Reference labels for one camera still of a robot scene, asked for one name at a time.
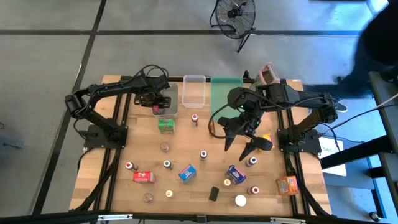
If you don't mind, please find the black cable bundle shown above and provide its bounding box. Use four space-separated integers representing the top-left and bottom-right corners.
74 148 121 212
284 154 332 217

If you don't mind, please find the silver metal bracket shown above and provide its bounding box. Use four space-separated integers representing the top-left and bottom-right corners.
97 213 134 222
269 217 307 224

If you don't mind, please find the orange cereal box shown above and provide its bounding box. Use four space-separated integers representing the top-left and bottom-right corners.
275 175 300 196

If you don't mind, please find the green cereal box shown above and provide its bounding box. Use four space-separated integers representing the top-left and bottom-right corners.
158 119 176 135

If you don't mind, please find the dark green pepper tin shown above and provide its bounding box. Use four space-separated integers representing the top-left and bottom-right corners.
208 185 220 202

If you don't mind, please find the yellow Corn Pops box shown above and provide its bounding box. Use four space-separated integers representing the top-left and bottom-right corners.
259 133 276 154

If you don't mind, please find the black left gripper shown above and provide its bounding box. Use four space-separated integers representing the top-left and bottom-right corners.
134 91 172 115

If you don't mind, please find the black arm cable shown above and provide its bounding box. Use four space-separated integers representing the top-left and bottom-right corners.
207 102 233 140
133 63 170 82

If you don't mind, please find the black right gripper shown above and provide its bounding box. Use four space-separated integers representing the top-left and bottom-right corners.
217 113 274 162

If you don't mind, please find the person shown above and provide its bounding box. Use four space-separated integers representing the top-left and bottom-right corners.
334 0 398 113

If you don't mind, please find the teal plastic bin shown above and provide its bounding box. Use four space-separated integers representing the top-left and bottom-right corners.
210 76 245 119

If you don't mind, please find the grey plastic bin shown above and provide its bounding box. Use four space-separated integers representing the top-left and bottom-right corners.
152 82 180 121

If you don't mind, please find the white paper sheet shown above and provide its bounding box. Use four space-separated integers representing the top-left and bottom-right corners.
318 136 347 177

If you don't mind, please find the red cereal box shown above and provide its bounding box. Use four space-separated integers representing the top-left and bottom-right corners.
132 170 156 184

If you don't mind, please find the dark blue cereal box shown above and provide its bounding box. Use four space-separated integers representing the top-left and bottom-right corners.
224 164 247 185

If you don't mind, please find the white-lid spice jar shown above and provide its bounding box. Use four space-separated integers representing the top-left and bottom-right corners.
234 194 248 208

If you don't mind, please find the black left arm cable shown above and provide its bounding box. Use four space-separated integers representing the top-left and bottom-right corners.
133 63 170 82

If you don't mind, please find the clear plastic bin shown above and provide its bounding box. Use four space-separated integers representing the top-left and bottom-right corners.
182 74 207 109

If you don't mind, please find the blue Rice Krispies box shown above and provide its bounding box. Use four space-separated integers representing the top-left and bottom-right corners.
177 164 198 184

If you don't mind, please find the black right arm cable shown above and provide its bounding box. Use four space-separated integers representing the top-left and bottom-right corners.
207 102 233 140

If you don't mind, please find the black floor fan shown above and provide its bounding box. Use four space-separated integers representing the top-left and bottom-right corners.
208 0 257 54

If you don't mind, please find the white cable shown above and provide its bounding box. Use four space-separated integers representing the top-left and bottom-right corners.
375 92 398 110

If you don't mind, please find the dark side desk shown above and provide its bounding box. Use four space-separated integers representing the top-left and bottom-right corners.
320 70 398 220

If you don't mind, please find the black floor cable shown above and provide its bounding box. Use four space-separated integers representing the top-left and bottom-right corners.
323 104 398 134

